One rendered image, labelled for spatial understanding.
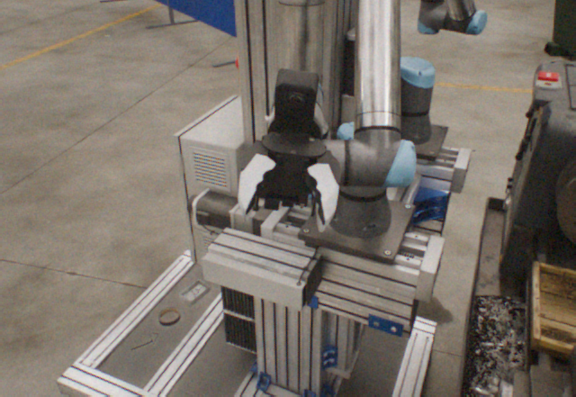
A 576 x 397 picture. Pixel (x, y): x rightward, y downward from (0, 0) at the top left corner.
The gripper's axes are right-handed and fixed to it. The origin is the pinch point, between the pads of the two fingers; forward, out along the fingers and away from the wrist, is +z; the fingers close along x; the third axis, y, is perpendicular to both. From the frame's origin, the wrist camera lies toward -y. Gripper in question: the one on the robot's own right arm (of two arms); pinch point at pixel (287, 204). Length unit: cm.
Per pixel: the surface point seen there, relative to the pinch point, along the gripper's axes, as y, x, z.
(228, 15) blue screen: 125, 90, -555
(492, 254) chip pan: 93, -89, -120
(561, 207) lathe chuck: 42, -77, -79
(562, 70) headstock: 20, -92, -136
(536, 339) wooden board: 60, -65, -45
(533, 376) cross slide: 55, -56, -30
